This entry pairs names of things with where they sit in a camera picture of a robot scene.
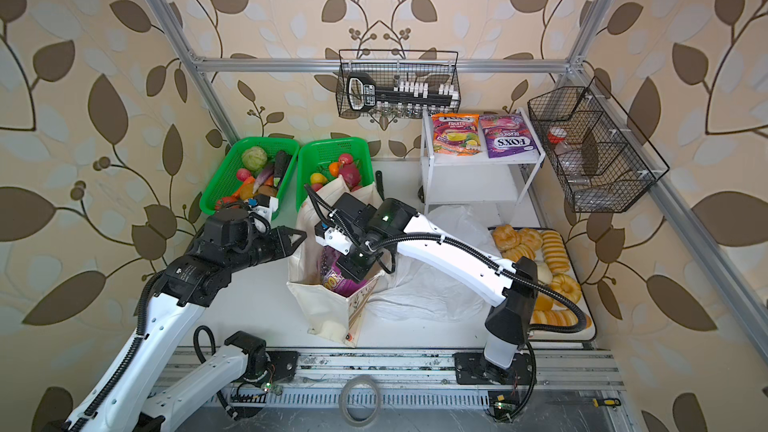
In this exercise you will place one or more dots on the tape roll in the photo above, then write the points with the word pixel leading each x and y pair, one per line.
pixel 360 401

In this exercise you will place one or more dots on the orange snack bag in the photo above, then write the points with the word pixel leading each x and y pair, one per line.
pixel 456 134

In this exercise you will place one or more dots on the white plastic bag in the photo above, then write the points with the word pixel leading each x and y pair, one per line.
pixel 419 291

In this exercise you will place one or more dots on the plastic bottle red cap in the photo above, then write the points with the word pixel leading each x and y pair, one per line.
pixel 568 156

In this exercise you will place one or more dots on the light purple eggplant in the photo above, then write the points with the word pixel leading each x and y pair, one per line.
pixel 264 175

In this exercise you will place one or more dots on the yellow lemon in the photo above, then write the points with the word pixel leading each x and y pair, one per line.
pixel 318 178

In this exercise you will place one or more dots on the right green fruit basket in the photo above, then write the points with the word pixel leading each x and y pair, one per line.
pixel 316 156

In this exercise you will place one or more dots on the purple Fox's candy bag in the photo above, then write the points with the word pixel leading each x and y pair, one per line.
pixel 506 136

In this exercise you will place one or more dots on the yellow handled screwdriver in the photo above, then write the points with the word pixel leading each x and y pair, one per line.
pixel 606 402

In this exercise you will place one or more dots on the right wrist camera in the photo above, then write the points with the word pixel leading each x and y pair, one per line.
pixel 333 237

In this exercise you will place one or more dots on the dark green pipe wrench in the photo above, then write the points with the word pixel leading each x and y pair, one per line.
pixel 379 184

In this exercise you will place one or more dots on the white two-tier shelf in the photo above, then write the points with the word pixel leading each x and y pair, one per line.
pixel 477 179

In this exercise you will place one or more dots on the black wire basket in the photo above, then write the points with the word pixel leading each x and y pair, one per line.
pixel 433 65
pixel 620 162

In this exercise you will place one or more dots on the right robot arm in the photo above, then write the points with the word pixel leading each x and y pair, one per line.
pixel 510 288

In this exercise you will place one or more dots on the black tool set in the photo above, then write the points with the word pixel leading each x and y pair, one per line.
pixel 364 94

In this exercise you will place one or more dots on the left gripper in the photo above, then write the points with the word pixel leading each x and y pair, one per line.
pixel 283 245

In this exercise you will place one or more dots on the purple snack packet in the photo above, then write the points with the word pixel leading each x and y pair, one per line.
pixel 331 276

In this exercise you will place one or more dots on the right black wire basket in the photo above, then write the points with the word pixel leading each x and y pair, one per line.
pixel 620 162

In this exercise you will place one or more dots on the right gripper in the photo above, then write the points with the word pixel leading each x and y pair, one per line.
pixel 351 270

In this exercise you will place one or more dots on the cream floral tote bag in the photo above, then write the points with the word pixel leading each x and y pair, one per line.
pixel 330 315

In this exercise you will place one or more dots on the bread tray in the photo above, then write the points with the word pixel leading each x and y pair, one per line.
pixel 554 271

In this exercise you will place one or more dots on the green cabbage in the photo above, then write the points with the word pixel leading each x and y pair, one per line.
pixel 254 159

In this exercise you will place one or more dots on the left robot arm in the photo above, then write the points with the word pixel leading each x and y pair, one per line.
pixel 171 302

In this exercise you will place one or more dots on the left green vegetable basket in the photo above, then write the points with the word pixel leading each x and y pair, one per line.
pixel 224 181

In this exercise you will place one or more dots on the back black wire basket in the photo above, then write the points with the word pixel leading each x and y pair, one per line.
pixel 433 65

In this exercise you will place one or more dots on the pink dragon fruit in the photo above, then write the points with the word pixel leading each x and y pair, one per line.
pixel 350 174

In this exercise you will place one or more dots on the dark green cucumber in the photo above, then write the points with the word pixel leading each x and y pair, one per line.
pixel 281 164

